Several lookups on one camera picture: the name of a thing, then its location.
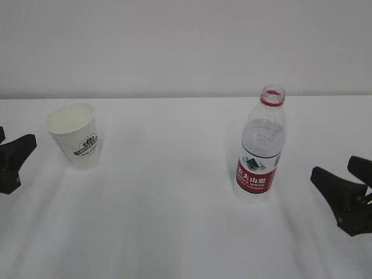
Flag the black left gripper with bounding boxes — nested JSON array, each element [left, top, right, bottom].
[[0, 126, 37, 194]]

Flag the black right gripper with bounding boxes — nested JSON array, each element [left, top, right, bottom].
[[310, 156, 372, 236]]

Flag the white paper coffee cup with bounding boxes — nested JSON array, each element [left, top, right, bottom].
[[45, 102, 100, 170]]

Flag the Nongfu Spring water bottle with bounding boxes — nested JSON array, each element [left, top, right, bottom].
[[233, 84, 287, 204]]

